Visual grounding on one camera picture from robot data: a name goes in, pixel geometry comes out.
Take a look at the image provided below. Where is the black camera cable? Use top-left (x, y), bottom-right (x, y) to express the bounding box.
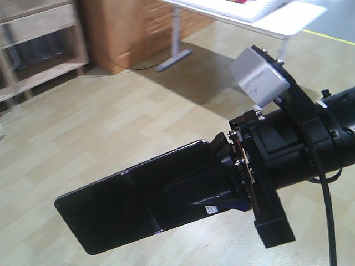
top-left (276, 95), bottom-right (344, 266)

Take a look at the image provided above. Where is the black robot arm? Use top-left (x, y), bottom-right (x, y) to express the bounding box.
top-left (164, 88), bottom-right (354, 248)

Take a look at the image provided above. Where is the wooden drawer cabinet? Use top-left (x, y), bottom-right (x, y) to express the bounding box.
top-left (76, 0), bottom-right (220, 75)

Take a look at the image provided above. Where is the light wooden shelf unit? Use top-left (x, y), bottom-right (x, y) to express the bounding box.
top-left (1, 1), bottom-right (89, 108)

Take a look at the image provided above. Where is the grey desk leg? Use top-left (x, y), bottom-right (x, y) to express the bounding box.
top-left (156, 6), bottom-right (192, 72)
top-left (278, 39), bottom-right (289, 60)

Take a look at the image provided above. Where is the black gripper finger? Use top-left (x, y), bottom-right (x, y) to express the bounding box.
top-left (164, 157), bottom-right (251, 212)
top-left (207, 132), bottom-right (233, 172)

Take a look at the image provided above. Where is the black smartphone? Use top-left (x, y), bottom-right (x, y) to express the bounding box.
top-left (54, 140), bottom-right (214, 255)

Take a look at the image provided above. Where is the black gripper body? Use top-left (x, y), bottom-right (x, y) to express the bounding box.
top-left (229, 110), bottom-right (318, 248)

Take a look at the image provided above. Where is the white desk top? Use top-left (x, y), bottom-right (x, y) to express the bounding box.
top-left (167, 1), bottom-right (327, 39)

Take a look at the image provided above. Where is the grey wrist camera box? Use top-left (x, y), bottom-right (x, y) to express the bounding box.
top-left (230, 48), bottom-right (290, 108)

